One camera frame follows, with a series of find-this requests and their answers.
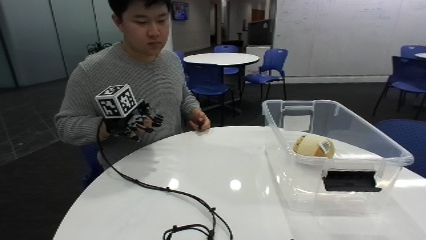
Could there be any tan round fruit with label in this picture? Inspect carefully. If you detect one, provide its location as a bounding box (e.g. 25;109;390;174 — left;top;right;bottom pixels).
291;133;336;160

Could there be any the person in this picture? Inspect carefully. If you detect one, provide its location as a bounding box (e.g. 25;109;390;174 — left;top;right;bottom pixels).
53;0;213;168

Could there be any green potted plant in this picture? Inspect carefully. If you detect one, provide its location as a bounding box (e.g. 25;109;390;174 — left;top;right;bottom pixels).
85;41;114;56

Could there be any black glove cable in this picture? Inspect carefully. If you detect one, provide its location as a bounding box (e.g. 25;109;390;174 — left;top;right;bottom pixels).
94;119;234;240

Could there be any white whiteboard wall panel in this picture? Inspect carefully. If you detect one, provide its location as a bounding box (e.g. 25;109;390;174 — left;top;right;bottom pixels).
271;0;426;78

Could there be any white marker cube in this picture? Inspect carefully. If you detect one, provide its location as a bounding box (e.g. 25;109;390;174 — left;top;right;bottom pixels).
93;83;139;120

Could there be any clear plastic storage bin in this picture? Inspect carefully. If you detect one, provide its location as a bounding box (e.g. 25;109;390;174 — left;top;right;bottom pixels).
261;99;415;214

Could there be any blue chair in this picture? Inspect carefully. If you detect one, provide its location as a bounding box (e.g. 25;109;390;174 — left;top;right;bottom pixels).
182;61;237;127
399;44;426;60
242;48;290;102
78;143;106;188
374;119;426;178
213;44;242;76
371;55;426;120

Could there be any round white background table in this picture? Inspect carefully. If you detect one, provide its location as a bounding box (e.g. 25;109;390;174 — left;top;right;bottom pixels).
182;52;261;111

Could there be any black bin handle latch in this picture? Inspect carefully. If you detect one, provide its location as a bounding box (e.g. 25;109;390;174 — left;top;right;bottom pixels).
322;170;383;193

